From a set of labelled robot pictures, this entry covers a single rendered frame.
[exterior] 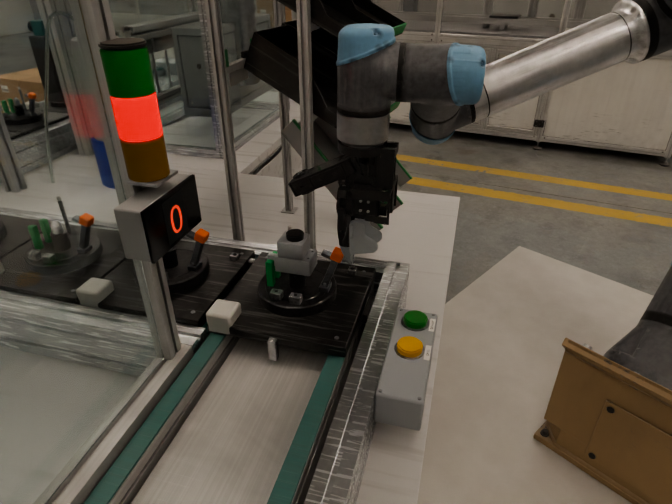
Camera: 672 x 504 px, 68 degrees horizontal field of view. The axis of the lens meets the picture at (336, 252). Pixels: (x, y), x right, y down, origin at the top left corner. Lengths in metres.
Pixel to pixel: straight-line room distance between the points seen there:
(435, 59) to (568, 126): 4.16
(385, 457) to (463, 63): 0.56
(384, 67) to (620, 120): 4.21
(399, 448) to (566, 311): 0.51
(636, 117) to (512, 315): 3.84
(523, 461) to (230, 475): 0.42
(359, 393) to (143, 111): 0.47
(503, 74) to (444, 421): 0.54
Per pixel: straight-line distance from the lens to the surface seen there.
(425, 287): 1.13
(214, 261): 1.03
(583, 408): 0.79
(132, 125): 0.63
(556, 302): 1.17
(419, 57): 0.69
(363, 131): 0.70
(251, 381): 0.83
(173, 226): 0.68
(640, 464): 0.80
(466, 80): 0.68
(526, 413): 0.90
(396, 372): 0.77
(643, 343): 0.80
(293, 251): 0.84
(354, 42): 0.68
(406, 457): 0.80
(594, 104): 4.78
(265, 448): 0.74
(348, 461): 0.67
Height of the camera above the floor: 1.50
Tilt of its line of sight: 31 degrees down
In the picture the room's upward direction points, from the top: straight up
